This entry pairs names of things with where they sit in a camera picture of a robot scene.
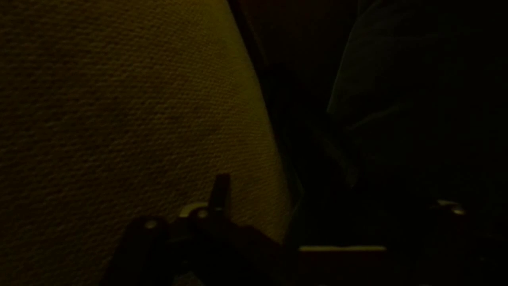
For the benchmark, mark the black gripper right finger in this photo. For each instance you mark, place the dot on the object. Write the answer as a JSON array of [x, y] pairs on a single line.
[[448, 220]]

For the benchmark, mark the beige fabric sofa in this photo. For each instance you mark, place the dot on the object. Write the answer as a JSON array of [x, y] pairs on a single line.
[[132, 132]]

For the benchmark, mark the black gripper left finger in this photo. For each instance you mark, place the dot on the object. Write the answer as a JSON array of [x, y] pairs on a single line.
[[219, 193]]

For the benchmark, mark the dark blanket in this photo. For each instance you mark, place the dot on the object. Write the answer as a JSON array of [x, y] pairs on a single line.
[[422, 100]]

